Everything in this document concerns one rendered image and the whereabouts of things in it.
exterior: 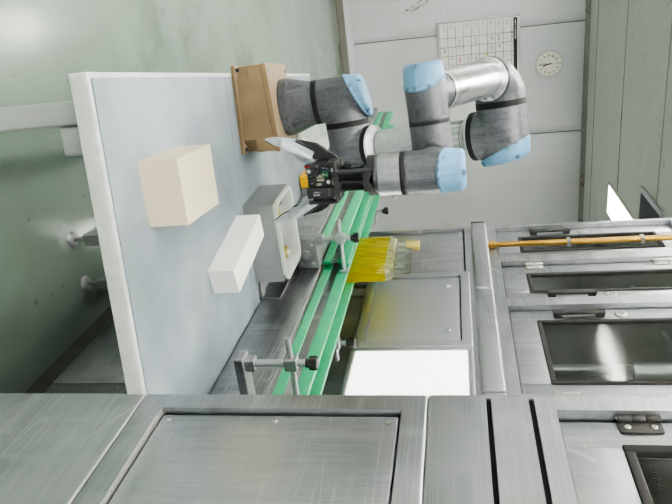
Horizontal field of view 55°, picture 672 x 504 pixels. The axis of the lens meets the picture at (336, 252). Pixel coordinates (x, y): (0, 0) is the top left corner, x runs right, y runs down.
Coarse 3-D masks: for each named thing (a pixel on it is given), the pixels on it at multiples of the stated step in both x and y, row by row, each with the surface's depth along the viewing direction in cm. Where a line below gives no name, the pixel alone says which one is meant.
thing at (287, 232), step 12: (288, 192) 180; (276, 204) 166; (288, 204) 181; (276, 216) 166; (276, 228) 168; (288, 228) 184; (288, 240) 186; (300, 252) 187; (288, 264) 181; (288, 276) 173
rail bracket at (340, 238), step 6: (336, 222) 185; (318, 234) 189; (336, 234) 187; (342, 234) 186; (354, 234) 185; (318, 240) 187; (324, 240) 188; (330, 240) 187; (336, 240) 187; (342, 240) 186; (348, 240) 187; (354, 240) 186; (342, 246) 188; (342, 252) 189; (342, 258) 189; (342, 264) 190; (342, 270) 190; (348, 270) 191
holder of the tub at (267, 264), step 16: (256, 192) 176; (272, 192) 174; (256, 208) 166; (272, 224) 167; (272, 240) 169; (256, 256) 172; (272, 256) 171; (256, 272) 174; (272, 272) 173; (272, 288) 182
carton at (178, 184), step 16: (208, 144) 126; (144, 160) 113; (160, 160) 112; (176, 160) 112; (192, 160) 118; (208, 160) 126; (144, 176) 114; (160, 176) 113; (176, 176) 113; (192, 176) 118; (208, 176) 125; (144, 192) 115; (160, 192) 114; (176, 192) 114; (192, 192) 117; (208, 192) 125; (160, 208) 115; (176, 208) 115; (192, 208) 117; (208, 208) 125; (160, 224) 116; (176, 224) 116
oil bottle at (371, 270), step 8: (352, 264) 200; (360, 264) 199; (368, 264) 198; (376, 264) 198; (384, 264) 197; (392, 264) 198; (352, 272) 199; (360, 272) 198; (368, 272) 198; (376, 272) 198; (384, 272) 197; (392, 272) 197; (352, 280) 200; (360, 280) 200; (368, 280) 199; (376, 280) 199; (384, 280) 198
